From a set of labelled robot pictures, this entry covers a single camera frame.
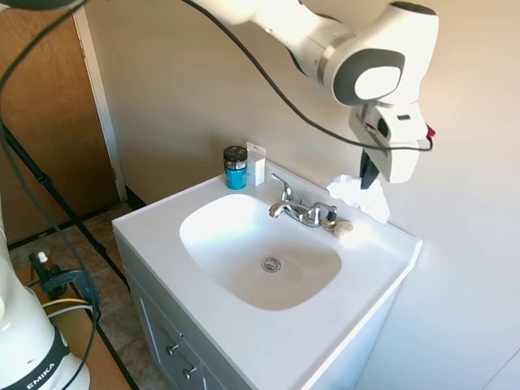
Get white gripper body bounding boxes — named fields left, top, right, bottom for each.
left=348, top=106, right=422, bottom=185

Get white tissue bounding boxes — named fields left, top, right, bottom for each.
left=326, top=174, right=392, bottom=224

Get beige seashell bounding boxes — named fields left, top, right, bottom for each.
left=332, top=220, right=355, bottom=239

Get small white cardboard box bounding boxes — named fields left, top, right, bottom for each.
left=245, top=141, right=268, bottom=188

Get blue jar black lid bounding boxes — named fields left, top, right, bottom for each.
left=222, top=145, right=249, bottom=190

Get white sink countertop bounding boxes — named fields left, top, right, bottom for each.
left=111, top=161, right=424, bottom=389

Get dark baseboard strip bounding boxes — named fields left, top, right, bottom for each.
left=123, top=184, right=148, bottom=211

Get grey vanity cabinet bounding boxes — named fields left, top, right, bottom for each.
left=114, top=232, right=401, bottom=390

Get teal metal clamp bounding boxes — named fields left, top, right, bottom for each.
left=27, top=253, right=102, bottom=319

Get black tripod stand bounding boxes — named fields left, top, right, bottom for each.
left=0, top=121, right=132, bottom=290

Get brown wooden door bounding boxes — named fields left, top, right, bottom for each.
left=0, top=7, right=119, bottom=245

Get wooden robot mounting board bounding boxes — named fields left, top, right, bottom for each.
left=27, top=279, right=140, bottom=390

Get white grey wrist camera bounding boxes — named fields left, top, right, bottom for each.
left=374, top=102, right=437, bottom=146

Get chrome two-handle faucet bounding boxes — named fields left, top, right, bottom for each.
left=267, top=173, right=339, bottom=229

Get white door frame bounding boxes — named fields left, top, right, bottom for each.
left=71, top=6, right=129, bottom=203

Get yellow cable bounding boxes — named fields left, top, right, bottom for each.
left=41, top=297, right=101, bottom=319

